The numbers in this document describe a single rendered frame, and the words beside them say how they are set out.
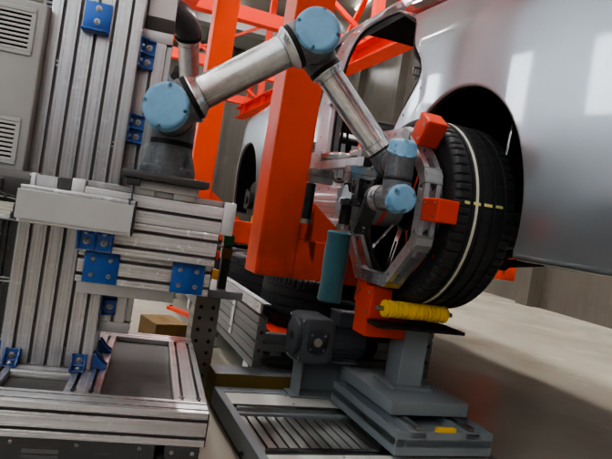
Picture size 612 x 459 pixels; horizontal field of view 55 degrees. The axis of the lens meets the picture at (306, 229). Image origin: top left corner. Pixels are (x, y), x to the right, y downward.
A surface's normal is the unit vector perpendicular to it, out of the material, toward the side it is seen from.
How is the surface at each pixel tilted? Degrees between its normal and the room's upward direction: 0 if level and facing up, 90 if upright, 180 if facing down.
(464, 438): 90
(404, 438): 90
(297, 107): 90
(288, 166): 90
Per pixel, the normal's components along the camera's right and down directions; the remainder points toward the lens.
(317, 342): 0.35, 0.07
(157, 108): -0.03, 0.09
